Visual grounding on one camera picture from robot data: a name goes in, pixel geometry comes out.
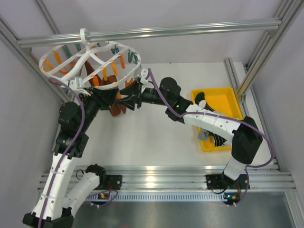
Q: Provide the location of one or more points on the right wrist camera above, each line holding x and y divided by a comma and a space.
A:
143, 75

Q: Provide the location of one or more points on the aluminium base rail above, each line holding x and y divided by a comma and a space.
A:
161, 178

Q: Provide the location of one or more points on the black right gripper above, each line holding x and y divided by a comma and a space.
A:
135, 89

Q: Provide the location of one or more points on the white round clip hanger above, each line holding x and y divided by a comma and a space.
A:
104, 67

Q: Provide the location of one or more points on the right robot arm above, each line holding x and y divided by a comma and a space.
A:
242, 134

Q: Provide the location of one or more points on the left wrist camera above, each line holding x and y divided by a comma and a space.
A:
76, 83

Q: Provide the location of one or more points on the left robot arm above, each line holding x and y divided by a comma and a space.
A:
57, 206

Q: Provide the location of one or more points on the aluminium top crossbar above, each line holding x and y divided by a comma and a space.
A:
140, 33

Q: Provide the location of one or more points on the yellow plastic tray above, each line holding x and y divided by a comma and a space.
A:
224, 101

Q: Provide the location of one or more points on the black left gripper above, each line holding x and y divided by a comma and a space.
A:
105, 97

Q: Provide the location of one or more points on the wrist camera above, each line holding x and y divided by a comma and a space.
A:
76, 83
143, 75

